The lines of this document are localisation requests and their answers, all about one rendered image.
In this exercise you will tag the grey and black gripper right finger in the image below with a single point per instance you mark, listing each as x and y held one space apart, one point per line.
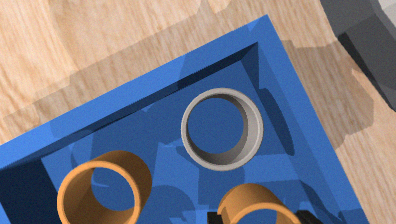
306 217

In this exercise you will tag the blue crate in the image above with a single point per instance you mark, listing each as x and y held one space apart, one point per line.
296 160

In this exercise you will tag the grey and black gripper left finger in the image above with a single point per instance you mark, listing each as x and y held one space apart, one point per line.
214 218

